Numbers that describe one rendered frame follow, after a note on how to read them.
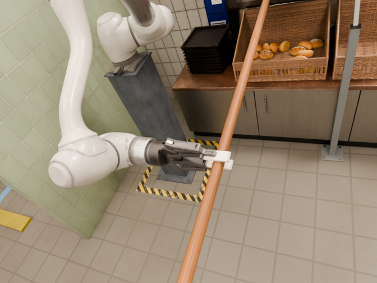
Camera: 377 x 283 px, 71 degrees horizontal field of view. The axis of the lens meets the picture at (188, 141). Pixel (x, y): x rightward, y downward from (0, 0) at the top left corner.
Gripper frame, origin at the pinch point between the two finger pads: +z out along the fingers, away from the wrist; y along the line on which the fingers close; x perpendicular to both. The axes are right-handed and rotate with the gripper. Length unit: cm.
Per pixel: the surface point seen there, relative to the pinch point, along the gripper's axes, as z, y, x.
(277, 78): 1, 59, -102
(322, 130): 30, 99, -94
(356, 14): 37, 20, -99
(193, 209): -50, 115, -27
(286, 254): 15, 114, -11
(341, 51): 37, 61, -129
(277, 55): -3, 62, -130
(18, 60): -123, -5, -45
